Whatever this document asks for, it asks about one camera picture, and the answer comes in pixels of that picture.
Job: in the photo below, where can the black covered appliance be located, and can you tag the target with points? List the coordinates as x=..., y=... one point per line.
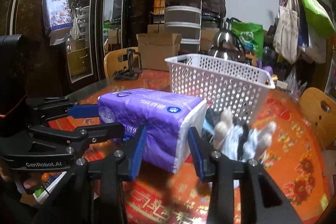
x=214, y=8

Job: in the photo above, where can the red floral tablecloth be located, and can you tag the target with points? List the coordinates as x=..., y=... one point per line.
x=288, y=186

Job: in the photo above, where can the lime green hanging bag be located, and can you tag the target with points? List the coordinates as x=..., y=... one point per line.
x=318, y=19

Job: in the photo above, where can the steel kettle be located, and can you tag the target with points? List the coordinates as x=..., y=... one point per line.
x=227, y=54
x=225, y=38

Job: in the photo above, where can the hanging tissue pack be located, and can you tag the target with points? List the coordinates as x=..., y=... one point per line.
x=56, y=15

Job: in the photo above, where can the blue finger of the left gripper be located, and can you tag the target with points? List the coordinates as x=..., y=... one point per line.
x=102, y=132
x=83, y=111

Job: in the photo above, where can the brown cardboard box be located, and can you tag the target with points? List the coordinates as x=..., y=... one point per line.
x=155, y=48

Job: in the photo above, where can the black folding stand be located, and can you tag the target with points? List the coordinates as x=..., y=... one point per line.
x=132, y=68

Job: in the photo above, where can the left wooden chair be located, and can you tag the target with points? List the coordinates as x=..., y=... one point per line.
x=123, y=64

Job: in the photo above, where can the green shopping bag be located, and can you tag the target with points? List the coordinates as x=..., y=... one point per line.
x=251, y=35

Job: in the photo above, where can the grey white drawer tower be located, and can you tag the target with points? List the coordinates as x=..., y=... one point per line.
x=184, y=17

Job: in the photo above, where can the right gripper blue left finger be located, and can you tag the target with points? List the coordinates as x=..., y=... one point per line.
x=91, y=191

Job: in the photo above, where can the wooden chair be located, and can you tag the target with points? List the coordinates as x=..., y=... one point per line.
x=123, y=64
x=319, y=110

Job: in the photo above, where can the purple plastic scoop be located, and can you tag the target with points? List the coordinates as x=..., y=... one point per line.
x=269, y=69

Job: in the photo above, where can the steel kettle front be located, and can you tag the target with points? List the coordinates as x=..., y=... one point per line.
x=227, y=54

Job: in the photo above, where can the beige canvas tote bag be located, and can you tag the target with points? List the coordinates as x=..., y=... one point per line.
x=285, y=41

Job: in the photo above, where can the steel kettle rear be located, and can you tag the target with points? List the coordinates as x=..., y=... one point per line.
x=225, y=38

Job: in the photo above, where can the white plastic perforated basket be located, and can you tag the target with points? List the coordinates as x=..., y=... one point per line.
x=224, y=84

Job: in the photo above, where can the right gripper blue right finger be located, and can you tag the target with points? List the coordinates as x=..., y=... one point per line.
x=262, y=201

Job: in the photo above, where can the left hand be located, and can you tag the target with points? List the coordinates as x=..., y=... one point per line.
x=29, y=181

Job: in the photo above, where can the right wooden chair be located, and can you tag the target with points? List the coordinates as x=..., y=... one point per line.
x=319, y=110

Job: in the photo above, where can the purple tissue pack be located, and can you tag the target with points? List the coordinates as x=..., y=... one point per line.
x=167, y=117

